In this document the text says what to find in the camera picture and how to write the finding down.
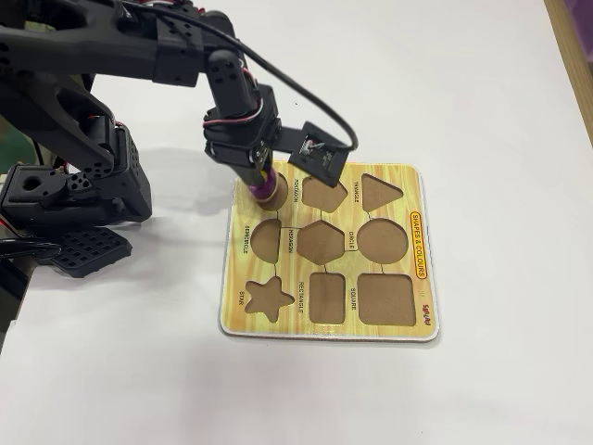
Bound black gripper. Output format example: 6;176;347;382
202;84;284;192

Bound purple oval piece yellow pin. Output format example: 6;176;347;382
247;167;289;206

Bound wooden shape puzzle board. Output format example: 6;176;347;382
217;159;441;345

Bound red white wrist servo wire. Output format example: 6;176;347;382
202;105;266;130

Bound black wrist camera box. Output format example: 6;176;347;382
276;121;349;188

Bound black camera cable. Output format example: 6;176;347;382
118;0;360;155

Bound black grid base plate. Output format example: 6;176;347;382
36;225;134;279

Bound red white base servo wires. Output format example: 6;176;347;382
50;155;80;175

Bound black glossy clamp handle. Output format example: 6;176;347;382
0;236;61;261

